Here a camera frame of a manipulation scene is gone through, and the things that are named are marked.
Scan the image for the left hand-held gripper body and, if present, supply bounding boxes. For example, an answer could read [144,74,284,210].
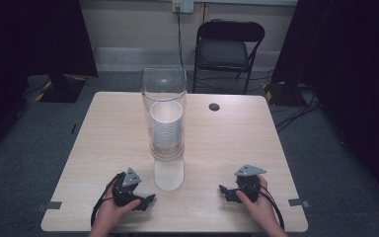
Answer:
[112,167,143,208]

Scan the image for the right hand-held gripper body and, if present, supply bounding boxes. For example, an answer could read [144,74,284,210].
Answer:
[234,164,267,203]

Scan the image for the white paper cup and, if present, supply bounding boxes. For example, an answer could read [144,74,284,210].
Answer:
[153,157,186,193]

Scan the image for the tall clear cylinder container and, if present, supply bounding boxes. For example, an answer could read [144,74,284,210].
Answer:
[139,66,189,162]

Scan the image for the person's left hand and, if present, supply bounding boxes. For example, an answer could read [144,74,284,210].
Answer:
[93,187,142,232]

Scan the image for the person's right hand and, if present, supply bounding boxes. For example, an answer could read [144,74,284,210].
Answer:
[235,174,280,231]

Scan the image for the grey tape strip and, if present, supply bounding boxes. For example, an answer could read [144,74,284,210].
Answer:
[287,197,311,208]
[35,200,63,212]

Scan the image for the stack of white paper cups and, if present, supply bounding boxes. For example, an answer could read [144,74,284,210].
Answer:
[149,100,184,149]

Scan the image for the black stand base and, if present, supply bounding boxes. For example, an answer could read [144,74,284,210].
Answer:
[38,74,87,104]
[264,80,308,108]

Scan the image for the black folding chair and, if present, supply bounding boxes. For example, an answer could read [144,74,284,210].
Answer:
[191,19,266,95]

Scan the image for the black curtain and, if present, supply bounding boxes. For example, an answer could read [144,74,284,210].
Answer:
[0,0,99,159]
[270,0,379,211]

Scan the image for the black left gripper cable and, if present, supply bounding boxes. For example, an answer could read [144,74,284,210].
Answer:
[90,172,126,228]

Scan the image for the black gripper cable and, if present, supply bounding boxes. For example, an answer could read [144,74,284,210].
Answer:
[90,172,126,228]
[258,185,286,231]

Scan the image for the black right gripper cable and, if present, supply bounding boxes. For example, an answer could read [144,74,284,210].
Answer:
[258,185,286,231]

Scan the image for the black floor cables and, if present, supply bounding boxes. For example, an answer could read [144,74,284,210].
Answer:
[274,83,322,132]

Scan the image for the black power cable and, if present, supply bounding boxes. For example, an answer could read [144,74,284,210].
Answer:
[176,6,195,83]

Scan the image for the white wall socket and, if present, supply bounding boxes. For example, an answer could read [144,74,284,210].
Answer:
[172,0,195,15]

